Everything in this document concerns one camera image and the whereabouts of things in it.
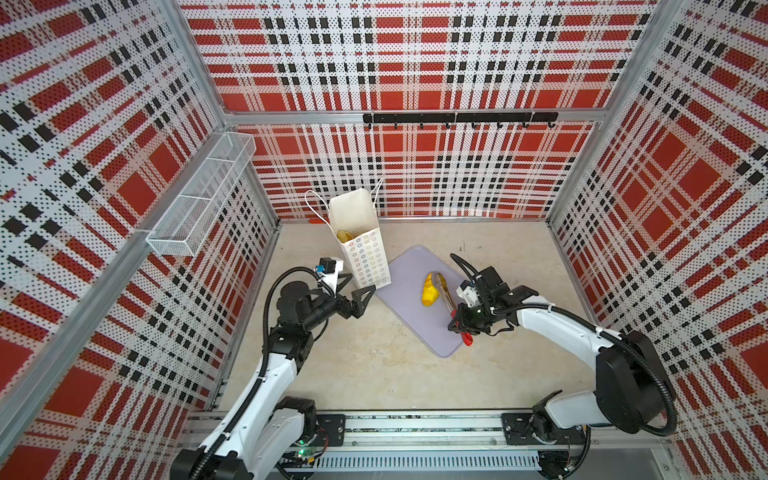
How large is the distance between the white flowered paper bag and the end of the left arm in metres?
0.15

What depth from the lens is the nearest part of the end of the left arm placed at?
641 mm

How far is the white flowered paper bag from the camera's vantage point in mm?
831
